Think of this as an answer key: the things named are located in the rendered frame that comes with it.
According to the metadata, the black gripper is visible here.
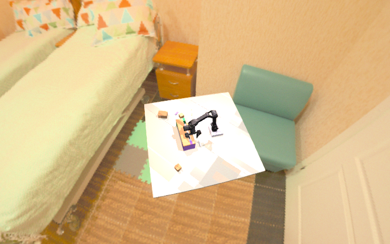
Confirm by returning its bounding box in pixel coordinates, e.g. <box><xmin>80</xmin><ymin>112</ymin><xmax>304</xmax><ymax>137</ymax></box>
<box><xmin>185</xmin><ymin>129</ymin><xmax>202</xmax><ymax>139</ymax></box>

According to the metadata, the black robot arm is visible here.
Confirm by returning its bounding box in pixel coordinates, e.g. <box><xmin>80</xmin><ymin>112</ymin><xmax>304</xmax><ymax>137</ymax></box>
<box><xmin>183</xmin><ymin>110</ymin><xmax>219</xmax><ymax>132</ymax></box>

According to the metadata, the tan rectangular block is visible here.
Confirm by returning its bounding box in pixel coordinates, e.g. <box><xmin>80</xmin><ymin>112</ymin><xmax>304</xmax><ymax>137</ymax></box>
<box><xmin>158</xmin><ymin>111</ymin><xmax>168</xmax><ymax>118</ymax></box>

